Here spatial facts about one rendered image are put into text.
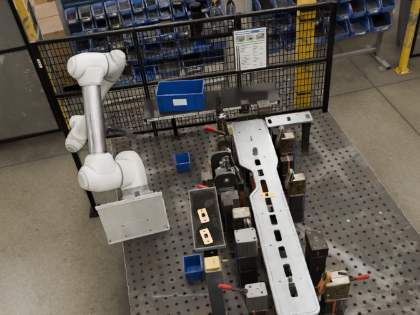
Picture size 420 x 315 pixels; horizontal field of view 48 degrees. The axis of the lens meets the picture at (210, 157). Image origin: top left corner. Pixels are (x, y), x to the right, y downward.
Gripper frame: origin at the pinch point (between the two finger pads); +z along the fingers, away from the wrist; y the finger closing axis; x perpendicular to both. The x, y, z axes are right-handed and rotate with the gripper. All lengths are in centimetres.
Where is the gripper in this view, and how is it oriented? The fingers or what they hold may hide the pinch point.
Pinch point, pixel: (132, 134)
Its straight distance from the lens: 309.0
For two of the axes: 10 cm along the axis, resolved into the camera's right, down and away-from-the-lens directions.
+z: 9.8, 2.0, -0.4
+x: -2.0, 9.6, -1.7
